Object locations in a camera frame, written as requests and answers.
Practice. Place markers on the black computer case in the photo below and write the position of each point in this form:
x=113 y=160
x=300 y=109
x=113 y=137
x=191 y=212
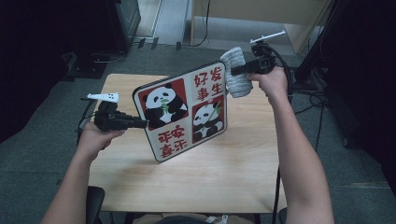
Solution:
x=123 y=21

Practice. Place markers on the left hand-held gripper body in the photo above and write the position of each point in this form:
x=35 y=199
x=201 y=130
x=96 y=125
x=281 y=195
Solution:
x=112 y=119

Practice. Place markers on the person's dark clothing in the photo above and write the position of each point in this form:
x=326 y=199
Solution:
x=180 y=221

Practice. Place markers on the person's right hand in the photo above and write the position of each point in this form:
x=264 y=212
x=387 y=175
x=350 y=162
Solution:
x=274 y=84

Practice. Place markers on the black metal stand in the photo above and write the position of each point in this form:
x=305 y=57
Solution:
x=308 y=67

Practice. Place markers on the grey fluffy cloth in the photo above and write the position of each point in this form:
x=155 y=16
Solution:
x=238 y=85

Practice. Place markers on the black curtain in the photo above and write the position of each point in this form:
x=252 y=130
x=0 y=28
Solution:
x=40 y=46
x=367 y=77

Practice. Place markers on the black flat stand base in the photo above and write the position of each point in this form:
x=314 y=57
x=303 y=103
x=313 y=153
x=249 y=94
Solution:
x=87 y=70

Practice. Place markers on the light wooden cabinet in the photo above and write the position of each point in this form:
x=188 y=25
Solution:
x=230 y=9

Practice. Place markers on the black chair armrest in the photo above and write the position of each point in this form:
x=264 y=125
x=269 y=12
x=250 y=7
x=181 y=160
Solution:
x=95 y=202

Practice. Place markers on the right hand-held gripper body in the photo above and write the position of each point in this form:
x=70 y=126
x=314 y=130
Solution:
x=264 y=63

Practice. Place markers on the person's left hand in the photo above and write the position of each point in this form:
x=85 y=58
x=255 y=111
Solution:
x=91 y=140

